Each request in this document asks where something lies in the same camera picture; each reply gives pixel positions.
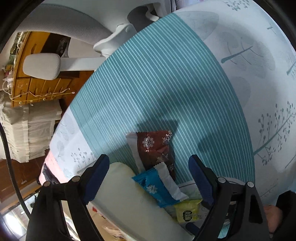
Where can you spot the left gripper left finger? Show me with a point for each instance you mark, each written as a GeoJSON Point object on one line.
{"type": "Point", "coordinates": [47, 220]}

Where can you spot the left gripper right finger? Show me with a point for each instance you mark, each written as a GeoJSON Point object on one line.
{"type": "Point", "coordinates": [240, 204]}

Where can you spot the green pastry packet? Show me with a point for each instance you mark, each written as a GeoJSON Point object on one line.
{"type": "Point", "coordinates": [188, 210]}

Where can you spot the white plastic storage bin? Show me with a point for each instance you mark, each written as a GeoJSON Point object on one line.
{"type": "Point", "coordinates": [126, 205]}

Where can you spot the blue snowflake snack packet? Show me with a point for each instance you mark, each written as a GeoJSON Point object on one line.
{"type": "Point", "coordinates": [158, 183]}

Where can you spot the dark red snowflake snack packet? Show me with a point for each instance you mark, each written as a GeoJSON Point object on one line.
{"type": "Point", "coordinates": [151, 148]}

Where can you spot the person right hand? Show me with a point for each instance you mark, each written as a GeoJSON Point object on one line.
{"type": "Point", "coordinates": [273, 216]}

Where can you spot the floral ceramic plate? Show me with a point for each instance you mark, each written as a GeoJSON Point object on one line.
{"type": "Point", "coordinates": [190, 189]}

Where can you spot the lace covered piano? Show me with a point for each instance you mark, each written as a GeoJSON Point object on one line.
{"type": "Point", "coordinates": [29, 128]}

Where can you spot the wooden desk with drawers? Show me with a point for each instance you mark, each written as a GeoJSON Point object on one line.
{"type": "Point", "coordinates": [41, 70]}

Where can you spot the teal patterned tablecloth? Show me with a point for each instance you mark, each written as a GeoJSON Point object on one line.
{"type": "Point", "coordinates": [217, 76]}

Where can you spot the grey office chair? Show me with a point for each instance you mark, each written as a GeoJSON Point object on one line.
{"type": "Point", "coordinates": [102, 24]}

